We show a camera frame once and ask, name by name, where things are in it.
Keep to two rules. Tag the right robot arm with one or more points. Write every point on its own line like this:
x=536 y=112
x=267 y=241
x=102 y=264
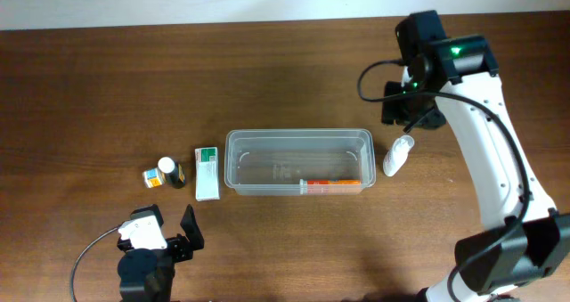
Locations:
x=455 y=82

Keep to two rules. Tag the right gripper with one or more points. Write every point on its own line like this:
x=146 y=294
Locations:
x=391 y=110

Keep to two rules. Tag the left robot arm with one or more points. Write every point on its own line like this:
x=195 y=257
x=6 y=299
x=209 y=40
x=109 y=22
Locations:
x=147 y=268

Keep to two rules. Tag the white spray bottle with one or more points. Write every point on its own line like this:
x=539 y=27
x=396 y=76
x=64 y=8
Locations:
x=397 y=155

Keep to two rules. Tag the dark bottle white cap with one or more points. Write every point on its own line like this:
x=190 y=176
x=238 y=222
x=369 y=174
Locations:
x=172 y=172

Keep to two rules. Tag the orange tablet tube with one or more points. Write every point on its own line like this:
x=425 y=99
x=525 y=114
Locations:
x=334 y=187

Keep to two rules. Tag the white green medicine box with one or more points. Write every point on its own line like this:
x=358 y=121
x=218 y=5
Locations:
x=207 y=181

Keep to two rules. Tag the clear plastic container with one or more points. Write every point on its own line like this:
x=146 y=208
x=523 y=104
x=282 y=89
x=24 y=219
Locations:
x=271 y=162

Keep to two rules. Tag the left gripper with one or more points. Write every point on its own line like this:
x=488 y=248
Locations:
x=184 y=249

